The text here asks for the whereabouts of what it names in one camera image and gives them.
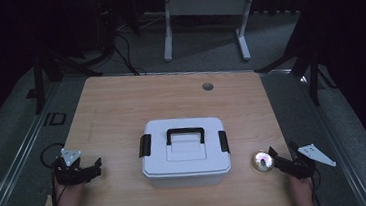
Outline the grey round cable grommet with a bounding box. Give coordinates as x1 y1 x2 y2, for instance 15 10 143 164
201 81 215 92

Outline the silver metal floor rail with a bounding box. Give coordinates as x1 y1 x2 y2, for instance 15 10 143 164
297 68 366 206
0 81 73 206

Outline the person's right hand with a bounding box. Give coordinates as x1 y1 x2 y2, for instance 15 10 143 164
287 172 315 203

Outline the black metal stand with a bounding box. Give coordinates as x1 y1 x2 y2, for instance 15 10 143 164
249 8 340 112
21 44 107 117

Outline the person's left hand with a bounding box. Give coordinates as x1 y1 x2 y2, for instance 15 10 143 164
53 178 88 206

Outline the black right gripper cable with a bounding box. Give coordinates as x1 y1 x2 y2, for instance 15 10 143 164
308 168 324 206

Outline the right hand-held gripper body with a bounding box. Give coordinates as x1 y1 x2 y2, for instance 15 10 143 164
273 141 339 182

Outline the white metal desk frame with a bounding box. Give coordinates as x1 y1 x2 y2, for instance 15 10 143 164
158 0 264 69

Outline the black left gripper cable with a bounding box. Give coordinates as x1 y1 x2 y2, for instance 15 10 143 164
33 141 72 206

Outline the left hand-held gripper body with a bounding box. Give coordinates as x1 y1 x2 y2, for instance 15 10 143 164
51 145 95 189

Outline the shiny round gold tin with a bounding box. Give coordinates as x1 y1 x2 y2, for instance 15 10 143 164
251 149 275 174

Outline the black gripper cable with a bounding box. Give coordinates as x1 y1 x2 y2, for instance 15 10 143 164
308 168 324 206
33 141 72 206

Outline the white storage box black handle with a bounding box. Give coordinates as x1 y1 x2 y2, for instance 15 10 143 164
136 113 234 192

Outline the black floor cable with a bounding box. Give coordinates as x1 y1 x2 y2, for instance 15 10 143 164
111 29 148 79

